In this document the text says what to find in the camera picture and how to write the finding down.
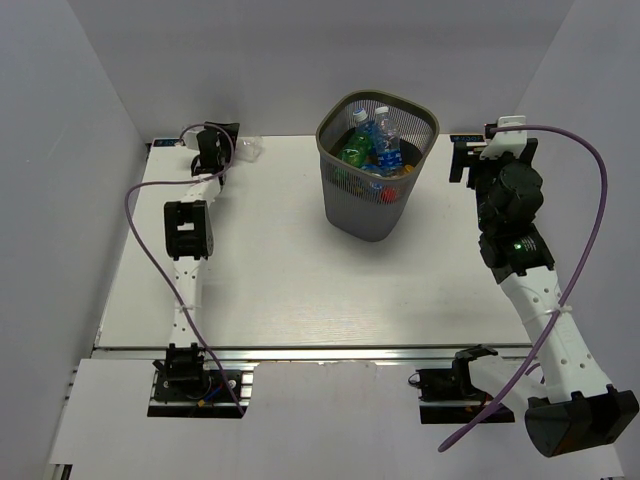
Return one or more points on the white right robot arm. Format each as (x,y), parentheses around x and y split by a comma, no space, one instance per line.
(577,407)

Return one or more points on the blue label bottle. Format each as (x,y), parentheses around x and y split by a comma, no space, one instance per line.
(392,172)
(389,152)
(367,124)

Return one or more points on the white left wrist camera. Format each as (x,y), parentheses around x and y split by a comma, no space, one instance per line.
(190,143)

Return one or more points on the red cap water bottle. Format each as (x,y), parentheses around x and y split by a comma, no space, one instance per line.
(389,195)

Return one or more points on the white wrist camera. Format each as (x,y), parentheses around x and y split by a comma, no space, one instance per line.
(512,142)
(190,143)

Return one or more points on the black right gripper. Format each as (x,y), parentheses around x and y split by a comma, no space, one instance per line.
(469,157)

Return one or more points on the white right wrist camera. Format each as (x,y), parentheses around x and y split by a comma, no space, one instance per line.
(512,142)

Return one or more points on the blue table sticker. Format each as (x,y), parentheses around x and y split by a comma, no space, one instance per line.
(167,142)
(466,138)

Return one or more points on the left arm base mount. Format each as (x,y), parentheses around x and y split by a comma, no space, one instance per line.
(184,386)

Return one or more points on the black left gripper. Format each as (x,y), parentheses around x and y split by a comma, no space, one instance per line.
(224,138)

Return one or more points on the grey mesh waste bin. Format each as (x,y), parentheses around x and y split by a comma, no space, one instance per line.
(364,202)

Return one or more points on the green plastic bottle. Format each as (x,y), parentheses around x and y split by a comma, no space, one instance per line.
(356,150)

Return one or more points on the blue label bottle front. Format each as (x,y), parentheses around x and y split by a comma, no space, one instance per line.
(392,172)

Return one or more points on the left blue table sticker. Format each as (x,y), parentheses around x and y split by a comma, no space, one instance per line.
(167,142)

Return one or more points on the clear bottle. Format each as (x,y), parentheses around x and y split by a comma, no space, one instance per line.
(249,149)

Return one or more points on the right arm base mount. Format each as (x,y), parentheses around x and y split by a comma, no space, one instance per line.
(447,395)

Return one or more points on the right blue table sticker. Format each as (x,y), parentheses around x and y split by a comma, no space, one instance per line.
(466,138)

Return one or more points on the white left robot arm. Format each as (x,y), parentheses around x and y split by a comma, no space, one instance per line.
(189,236)

